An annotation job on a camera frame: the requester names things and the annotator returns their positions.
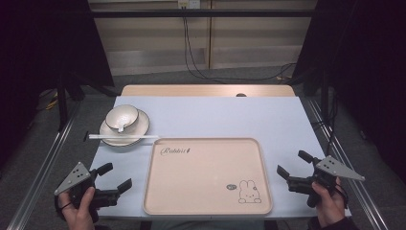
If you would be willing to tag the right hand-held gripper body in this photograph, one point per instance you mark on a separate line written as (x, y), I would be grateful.
(335, 167)

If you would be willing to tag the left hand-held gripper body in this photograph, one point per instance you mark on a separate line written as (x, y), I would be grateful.
(75, 177)

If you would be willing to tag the person's left hand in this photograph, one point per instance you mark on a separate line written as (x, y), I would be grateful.
(79, 217)

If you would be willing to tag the person's right hand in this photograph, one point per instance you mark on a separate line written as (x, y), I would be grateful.
(332, 207)

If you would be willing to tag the white chopsticks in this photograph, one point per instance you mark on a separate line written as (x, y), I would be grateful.
(127, 136)

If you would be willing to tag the white ceramic spoon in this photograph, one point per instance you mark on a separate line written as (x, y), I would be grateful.
(121, 125)

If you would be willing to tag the white bowl with dark rim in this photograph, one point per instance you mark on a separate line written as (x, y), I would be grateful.
(123, 115)

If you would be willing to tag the white plate with dark rim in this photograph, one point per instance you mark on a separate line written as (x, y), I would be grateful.
(142, 123)

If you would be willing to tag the black metal stand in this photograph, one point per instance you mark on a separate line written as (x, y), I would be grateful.
(324, 96)
(62, 102)

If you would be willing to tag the pink tray with rabbit print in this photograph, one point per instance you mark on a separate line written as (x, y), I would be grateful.
(204, 179)

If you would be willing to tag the pale blue table mat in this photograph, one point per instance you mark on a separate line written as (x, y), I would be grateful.
(223, 118)

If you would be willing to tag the black curtain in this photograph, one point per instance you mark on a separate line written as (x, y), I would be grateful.
(364, 64)
(44, 44)

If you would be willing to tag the aluminium rail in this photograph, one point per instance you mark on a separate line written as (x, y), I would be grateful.
(351, 166)
(41, 172)

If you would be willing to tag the black horizontal frame bar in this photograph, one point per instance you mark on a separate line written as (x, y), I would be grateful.
(204, 13)

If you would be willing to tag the white wall socket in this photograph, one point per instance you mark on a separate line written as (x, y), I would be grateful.
(189, 3)

